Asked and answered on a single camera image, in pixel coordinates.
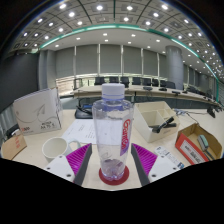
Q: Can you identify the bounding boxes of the white printed paper carton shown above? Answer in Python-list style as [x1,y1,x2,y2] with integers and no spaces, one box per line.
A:
[12,87,64,136]

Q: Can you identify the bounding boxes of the row of black office chairs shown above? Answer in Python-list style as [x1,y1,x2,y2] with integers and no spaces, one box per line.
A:
[74,75,214,99]

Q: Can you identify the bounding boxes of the white printed paper sheet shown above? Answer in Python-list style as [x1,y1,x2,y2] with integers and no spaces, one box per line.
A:
[61,118,98,145]

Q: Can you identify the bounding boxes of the white ceramic mug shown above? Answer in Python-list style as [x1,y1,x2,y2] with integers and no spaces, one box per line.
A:
[41,136,82,164]

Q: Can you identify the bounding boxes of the grey-green board eraser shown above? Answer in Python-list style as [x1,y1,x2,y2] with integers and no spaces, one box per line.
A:
[196,134,210,152]

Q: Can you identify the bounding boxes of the open red-edged cardboard box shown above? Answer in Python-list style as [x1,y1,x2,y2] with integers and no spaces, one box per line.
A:
[174,122,224,166]

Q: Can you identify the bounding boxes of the black device with cables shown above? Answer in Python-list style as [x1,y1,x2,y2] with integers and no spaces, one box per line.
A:
[4,123,21,139]

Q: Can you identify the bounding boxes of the recessed ceiling lights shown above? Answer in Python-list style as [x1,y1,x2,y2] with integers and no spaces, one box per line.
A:
[18,0,224,76]

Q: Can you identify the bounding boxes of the flat round red coaster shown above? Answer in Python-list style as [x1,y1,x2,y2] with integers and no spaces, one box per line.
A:
[98,165,130,186]

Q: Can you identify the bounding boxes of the black marker in organizer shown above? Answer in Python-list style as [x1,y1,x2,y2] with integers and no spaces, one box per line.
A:
[148,116,178,134]

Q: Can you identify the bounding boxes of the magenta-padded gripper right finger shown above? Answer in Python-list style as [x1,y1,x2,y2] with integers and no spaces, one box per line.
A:
[130,143,183,187]

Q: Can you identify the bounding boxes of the long curved conference desk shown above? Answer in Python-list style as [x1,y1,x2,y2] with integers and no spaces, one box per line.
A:
[72,84,221,109]

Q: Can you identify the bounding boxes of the clear plastic water bottle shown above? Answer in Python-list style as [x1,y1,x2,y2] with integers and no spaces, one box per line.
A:
[91,83,135,182]

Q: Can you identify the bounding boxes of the thin black cable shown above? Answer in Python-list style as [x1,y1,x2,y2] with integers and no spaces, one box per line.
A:
[173,108,201,125]

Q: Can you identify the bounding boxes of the black desk conference unit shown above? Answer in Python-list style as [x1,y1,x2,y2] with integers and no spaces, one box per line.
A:
[74,103,95,120]

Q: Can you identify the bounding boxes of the beige desk organizer tray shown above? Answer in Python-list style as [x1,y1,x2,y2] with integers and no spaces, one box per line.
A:
[132,100,181,144]

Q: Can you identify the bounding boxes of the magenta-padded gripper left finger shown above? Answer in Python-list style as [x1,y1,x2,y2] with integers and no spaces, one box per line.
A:
[43,143,94,187]

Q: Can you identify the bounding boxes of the black desk microphone base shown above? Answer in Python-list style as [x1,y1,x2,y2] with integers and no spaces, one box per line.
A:
[206,105,217,119]

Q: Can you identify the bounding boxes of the brown paper envelope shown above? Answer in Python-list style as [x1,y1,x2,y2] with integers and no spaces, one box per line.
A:
[0,133,28,161]

